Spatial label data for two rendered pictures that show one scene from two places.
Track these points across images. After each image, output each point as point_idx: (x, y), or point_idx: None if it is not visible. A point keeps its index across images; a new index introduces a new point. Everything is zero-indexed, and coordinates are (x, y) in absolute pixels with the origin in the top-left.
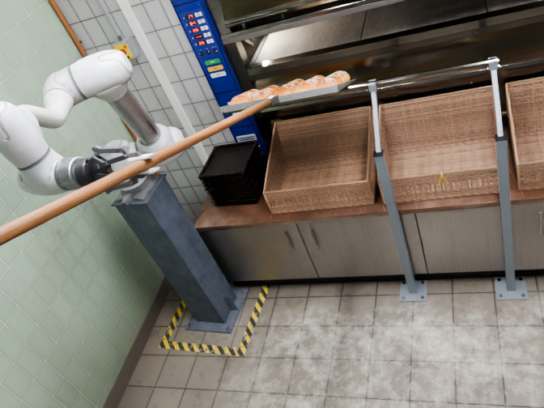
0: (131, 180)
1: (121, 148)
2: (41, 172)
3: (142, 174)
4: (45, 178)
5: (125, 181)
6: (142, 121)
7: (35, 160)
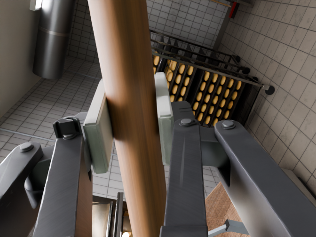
0: (212, 137)
1: (15, 147)
2: None
3: (174, 106)
4: None
5: (246, 223)
6: None
7: None
